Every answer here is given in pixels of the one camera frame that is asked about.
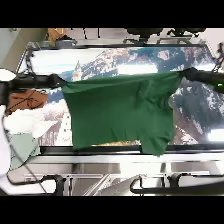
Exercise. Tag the green T-shirt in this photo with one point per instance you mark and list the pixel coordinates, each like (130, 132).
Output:
(120, 110)

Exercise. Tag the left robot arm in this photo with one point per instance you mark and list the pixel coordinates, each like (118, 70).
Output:
(31, 81)

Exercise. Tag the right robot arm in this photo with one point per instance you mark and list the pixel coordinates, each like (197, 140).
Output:
(206, 77)

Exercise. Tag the white garment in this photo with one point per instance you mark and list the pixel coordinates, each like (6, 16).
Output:
(28, 121)

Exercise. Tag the brown garment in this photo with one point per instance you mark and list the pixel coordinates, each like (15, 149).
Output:
(28, 99)

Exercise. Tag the pale green garment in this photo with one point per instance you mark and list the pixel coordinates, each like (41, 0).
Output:
(23, 148)

